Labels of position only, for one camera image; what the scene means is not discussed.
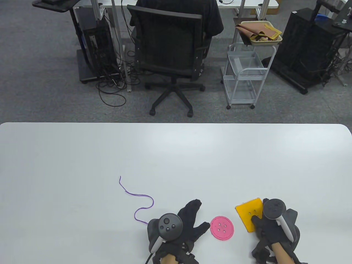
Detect pink felt button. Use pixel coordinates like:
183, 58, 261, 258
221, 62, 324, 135
210, 216, 235, 241

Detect tangled black cables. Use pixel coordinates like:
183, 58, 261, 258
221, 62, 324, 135
96, 49, 141, 107
327, 36, 352, 87

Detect black mesh office chair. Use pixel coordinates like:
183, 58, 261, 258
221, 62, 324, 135
126, 4, 212, 118

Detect black equipment cabinet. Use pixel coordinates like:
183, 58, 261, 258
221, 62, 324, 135
261, 8, 348, 95

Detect black equipment rack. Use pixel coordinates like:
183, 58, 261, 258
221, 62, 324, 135
315, 0, 352, 31

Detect purple thread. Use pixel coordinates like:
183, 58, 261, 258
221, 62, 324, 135
119, 176, 154, 224

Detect brown cloth pieces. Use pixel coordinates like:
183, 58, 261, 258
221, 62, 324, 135
235, 23, 282, 40

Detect brown cardboard box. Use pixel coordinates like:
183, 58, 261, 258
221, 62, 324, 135
250, 0, 282, 15

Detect person's right forearm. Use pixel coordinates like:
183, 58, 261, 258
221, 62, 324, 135
271, 243, 294, 264

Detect yellow felt square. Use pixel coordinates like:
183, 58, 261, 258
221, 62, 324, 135
235, 197, 264, 233

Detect beige plastic tray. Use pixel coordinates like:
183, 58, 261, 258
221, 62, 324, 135
241, 20, 283, 46

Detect black computer tower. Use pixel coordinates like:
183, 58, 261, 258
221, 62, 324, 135
82, 19, 118, 75

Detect person's left hand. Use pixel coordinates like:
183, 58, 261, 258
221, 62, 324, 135
159, 199, 211, 257

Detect person's right hand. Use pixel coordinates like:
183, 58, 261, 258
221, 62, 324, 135
251, 199, 289, 246

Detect white wire trolley cart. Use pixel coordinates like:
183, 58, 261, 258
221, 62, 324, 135
221, 43, 277, 110

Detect white desk with metal legs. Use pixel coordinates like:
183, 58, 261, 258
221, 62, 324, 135
73, 0, 279, 92

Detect dark brown small table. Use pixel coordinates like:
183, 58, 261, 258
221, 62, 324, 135
233, 17, 260, 45

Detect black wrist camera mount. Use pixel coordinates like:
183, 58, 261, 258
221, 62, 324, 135
176, 242, 199, 264
252, 242, 275, 264

